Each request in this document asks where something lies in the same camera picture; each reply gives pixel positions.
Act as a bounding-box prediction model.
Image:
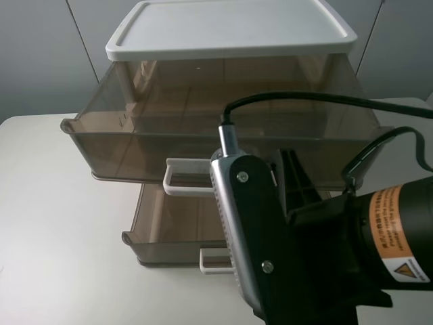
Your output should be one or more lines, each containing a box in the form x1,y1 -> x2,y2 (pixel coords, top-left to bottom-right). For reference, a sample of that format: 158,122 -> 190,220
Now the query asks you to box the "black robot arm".
230,156 -> 432,324

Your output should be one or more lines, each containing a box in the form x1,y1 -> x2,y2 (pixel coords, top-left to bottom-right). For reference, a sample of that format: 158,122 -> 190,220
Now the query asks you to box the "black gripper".
233,156 -> 392,324

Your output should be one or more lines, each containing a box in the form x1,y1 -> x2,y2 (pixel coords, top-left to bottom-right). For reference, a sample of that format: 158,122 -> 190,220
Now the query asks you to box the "brown transparent drawer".
122,183 -> 227,267
61,54 -> 386,190

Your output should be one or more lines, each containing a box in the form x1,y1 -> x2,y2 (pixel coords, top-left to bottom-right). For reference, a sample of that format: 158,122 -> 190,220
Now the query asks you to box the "white drawer cabinet frame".
105,0 -> 359,102

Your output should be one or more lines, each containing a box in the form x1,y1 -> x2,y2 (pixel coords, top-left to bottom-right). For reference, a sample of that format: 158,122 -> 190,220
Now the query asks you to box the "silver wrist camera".
208,125 -> 281,318

